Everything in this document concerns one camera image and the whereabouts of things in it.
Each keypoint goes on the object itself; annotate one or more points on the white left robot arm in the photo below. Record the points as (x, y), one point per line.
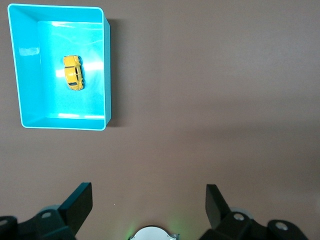
(152, 235)

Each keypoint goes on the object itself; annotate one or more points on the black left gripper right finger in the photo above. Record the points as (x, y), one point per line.
(237, 225)

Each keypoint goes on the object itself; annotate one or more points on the yellow beetle toy car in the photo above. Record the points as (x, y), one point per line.
(73, 73)

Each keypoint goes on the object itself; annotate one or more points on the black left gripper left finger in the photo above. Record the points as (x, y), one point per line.
(50, 222)

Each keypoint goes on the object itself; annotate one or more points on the cyan plastic bin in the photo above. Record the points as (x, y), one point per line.
(30, 87)

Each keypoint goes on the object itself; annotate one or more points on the brown table mat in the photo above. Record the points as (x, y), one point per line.
(200, 87)

